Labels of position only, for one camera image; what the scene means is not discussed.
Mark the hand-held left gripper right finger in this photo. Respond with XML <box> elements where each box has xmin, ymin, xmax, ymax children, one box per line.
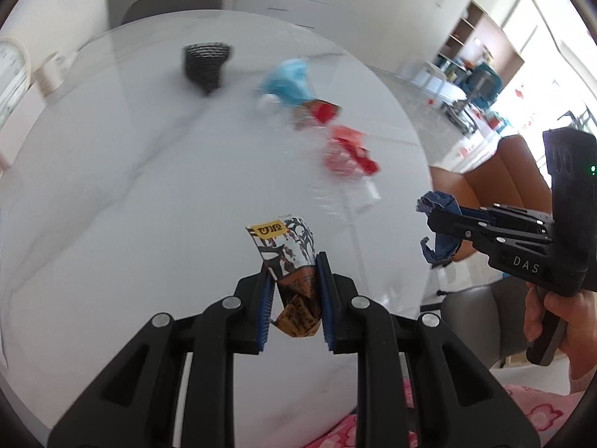
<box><xmin>315</xmin><ymin>252</ymin><xmax>542</xmax><ymax>448</ymax></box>

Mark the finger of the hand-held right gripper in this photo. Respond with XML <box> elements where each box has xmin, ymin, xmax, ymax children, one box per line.
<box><xmin>459</xmin><ymin>205</ymin><xmax>551</xmax><ymax>234</ymax></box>
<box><xmin>429</xmin><ymin>210</ymin><xmax>556</xmax><ymax>255</ymax></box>

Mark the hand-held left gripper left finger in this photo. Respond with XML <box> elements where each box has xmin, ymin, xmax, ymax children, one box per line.
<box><xmin>48</xmin><ymin>268</ymin><xmax>276</xmax><ymax>448</ymax></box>

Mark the blue paper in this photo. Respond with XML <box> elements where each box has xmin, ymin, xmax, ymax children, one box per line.
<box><xmin>416</xmin><ymin>190</ymin><xmax>462</xmax><ymax>267</ymax></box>

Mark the brown snack wrapper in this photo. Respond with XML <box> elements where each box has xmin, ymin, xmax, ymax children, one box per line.
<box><xmin>246</xmin><ymin>215</ymin><xmax>322</xmax><ymax>339</ymax></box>

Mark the person's right hand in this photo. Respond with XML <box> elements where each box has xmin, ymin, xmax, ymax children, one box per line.
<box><xmin>523</xmin><ymin>284</ymin><xmax>597</xmax><ymax>382</ymax></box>

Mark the brown leather chair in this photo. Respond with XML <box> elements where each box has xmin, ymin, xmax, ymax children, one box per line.
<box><xmin>429</xmin><ymin>134</ymin><xmax>553</xmax><ymax>262</ymax></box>

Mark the grey chair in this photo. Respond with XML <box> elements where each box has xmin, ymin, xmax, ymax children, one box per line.
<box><xmin>441</xmin><ymin>280</ymin><xmax>532</xmax><ymax>369</ymax></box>
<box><xmin>121</xmin><ymin>0</ymin><xmax>224</xmax><ymax>24</ymax></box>

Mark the dark metal stand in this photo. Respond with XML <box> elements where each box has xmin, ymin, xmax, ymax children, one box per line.
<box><xmin>441</xmin><ymin>98</ymin><xmax>481</xmax><ymax>134</ymax></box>

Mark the red clear plastic wrapper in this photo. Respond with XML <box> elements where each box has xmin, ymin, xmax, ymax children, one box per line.
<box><xmin>324</xmin><ymin>137</ymin><xmax>379</xmax><ymax>177</ymax></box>

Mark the teal machine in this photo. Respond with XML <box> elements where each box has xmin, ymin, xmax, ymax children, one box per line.
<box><xmin>462</xmin><ymin>63</ymin><xmax>502</xmax><ymax>103</ymax></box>

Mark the pink plastic wrapper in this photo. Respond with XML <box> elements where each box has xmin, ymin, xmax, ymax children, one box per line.
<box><xmin>329</xmin><ymin>124</ymin><xmax>365</xmax><ymax>145</ymax></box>

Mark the wooden open shelf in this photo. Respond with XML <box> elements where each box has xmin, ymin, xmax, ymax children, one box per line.
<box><xmin>438</xmin><ymin>0</ymin><xmax>525</xmax><ymax>85</ymax></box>

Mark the red and brown wrapper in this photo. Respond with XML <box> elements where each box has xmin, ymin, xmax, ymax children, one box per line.
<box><xmin>291</xmin><ymin>99</ymin><xmax>342</xmax><ymax>129</ymax></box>

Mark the pink floral clothing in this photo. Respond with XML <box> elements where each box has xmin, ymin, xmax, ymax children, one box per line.
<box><xmin>303</xmin><ymin>373</ymin><xmax>588</xmax><ymax>448</ymax></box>

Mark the clear plastic bottle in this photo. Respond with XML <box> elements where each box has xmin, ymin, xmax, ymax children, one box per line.
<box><xmin>256</xmin><ymin>93</ymin><xmax>381</xmax><ymax>211</ymax></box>

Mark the blue face mask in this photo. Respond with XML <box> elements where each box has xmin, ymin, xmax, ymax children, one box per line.
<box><xmin>259</xmin><ymin>57</ymin><xmax>315</xmax><ymax>106</ymax></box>

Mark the black mesh basket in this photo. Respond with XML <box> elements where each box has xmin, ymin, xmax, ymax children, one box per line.
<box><xmin>182</xmin><ymin>43</ymin><xmax>234</xmax><ymax>96</ymax></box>

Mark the white mug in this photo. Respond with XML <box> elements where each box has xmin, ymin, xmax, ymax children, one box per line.
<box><xmin>32</xmin><ymin>53</ymin><xmax>71</xmax><ymax>94</ymax></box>

